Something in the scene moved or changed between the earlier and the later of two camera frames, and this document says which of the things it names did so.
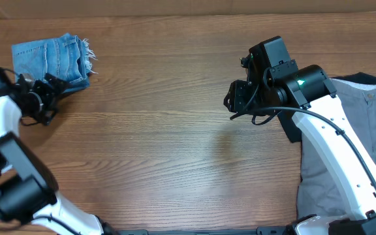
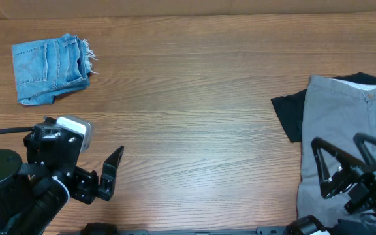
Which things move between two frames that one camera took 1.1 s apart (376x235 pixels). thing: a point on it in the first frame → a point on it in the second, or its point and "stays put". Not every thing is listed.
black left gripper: [50, 96] → [108, 180]
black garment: [290, 128] stays put
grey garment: [371, 111] stays put
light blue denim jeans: [67, 57] stays put
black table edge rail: [263, 230] stays put
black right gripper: [235, 96] → [347, 176]
